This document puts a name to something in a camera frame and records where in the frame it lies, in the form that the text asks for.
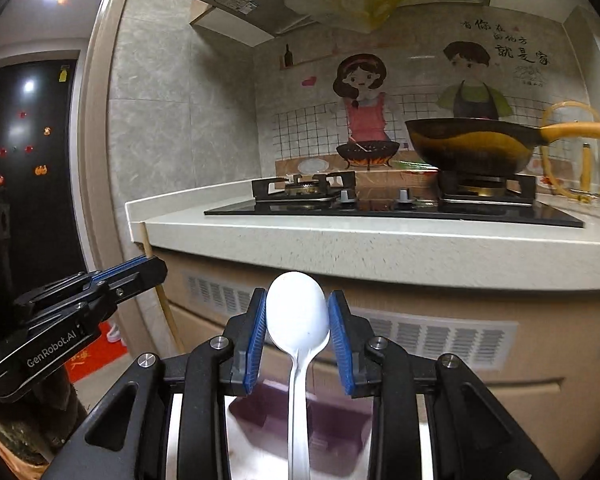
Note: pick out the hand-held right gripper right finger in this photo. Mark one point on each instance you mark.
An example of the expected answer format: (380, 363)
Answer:
(341, 345)

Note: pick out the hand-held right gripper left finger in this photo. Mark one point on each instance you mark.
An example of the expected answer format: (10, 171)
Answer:
(254, 345)

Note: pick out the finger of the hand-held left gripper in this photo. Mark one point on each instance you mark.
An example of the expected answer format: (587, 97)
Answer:
(122, 267)
(145, 282)

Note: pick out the long wooden chopstick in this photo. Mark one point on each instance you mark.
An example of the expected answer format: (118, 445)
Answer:
(167, 310)

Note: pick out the white plastic spoon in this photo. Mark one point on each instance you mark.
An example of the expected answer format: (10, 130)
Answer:
(297, 310)

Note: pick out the purple plastic utensil holder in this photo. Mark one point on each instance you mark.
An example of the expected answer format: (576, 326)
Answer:
(330, 430)

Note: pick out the person's left hand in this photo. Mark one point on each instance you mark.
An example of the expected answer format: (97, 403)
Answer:
(35, 415)

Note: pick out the red floor mat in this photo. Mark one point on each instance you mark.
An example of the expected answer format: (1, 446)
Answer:
(92, 360)

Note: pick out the white slippers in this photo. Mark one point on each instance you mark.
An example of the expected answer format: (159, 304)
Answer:
(115, 334)

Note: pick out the black refrigerator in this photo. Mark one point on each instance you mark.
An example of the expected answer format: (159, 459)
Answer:
(25, 220)

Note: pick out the black glass gas stove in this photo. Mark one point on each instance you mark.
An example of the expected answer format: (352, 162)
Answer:
(380, 210)

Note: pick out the grey stove knob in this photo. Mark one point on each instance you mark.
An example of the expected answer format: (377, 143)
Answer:
(347, 199)
(404, 199)

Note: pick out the black burner pan support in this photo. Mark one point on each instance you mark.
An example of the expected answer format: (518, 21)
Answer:
(305, 187)
(485, 191)

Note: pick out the group of fridge magnets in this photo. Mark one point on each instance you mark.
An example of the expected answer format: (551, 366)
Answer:
(2, 151)

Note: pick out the glass pot lid, yellow rim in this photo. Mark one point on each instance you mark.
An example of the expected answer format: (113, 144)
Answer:
(547, 160)

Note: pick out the cartoon couple wall poster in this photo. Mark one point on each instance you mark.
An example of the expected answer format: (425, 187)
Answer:
(420, 75)

